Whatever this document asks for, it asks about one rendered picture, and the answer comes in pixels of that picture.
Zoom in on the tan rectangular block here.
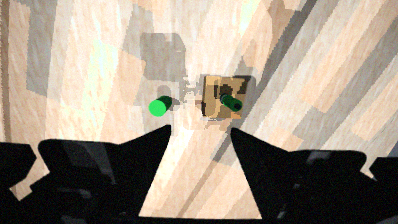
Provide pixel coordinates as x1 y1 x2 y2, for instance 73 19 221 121
201 76 248 119

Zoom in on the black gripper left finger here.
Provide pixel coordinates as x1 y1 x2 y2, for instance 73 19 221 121
37 125 171 216

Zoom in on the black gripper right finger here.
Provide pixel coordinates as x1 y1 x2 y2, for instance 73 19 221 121
230 127 367 219

